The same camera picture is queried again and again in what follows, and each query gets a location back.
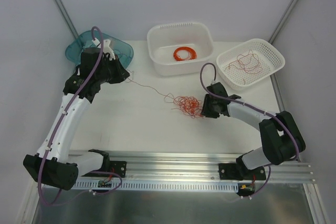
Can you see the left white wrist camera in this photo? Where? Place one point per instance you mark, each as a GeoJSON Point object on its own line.
{"type": "Point", "coordinates": [106, 46]}

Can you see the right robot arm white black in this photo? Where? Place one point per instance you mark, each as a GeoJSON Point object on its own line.
{"type": "Point", "coordinates": [281, 140]}

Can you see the left aluminium frame post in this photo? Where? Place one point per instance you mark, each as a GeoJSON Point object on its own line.
{"type": "Point", "coordinates": [50, 70]}

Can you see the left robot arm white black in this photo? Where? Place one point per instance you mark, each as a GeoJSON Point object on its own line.
{"type": "Point", "coordinates": [51, 164]}

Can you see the aluminium mounting rail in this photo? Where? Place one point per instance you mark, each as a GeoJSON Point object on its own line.
{"type": "Point", "coordinates": [187, 167]}

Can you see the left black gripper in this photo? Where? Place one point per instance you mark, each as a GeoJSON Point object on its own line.
{"type": "Point", "coordinates": [121, 72]}

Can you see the white solid plastic tub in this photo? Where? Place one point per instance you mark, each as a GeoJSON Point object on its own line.
{"type": "Point", "coordinates": [179, 48]}

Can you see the ball of wires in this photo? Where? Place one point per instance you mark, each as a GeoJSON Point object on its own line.
{"type": "Point", "coordinates": [189, 106]}

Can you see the aluminium frame post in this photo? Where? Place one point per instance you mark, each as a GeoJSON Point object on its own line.
{"type": "Point", "coordinates": [50, 70]}
{"type": "Point", "coordinates": [293, 38]}

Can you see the white slotted cable duct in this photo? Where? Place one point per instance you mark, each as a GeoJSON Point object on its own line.
{"type": "Point", "coordinates": [141, 185]}

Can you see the teal transparent plastic bin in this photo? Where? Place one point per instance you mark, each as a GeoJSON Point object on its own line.
{"type": "Point", "coordinates": [123, 50]}

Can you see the right aluminium frame post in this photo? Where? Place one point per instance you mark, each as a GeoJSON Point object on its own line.
{"type": "Point", "coordinates": [293, 38]}

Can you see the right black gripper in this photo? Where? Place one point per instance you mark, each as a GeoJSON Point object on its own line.
{"type": "Point", "coordinates": [207, 107]}

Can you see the white perforated plastic basket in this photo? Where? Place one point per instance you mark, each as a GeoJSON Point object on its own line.
{"type": "Point", "coordinates": [248, 63]}

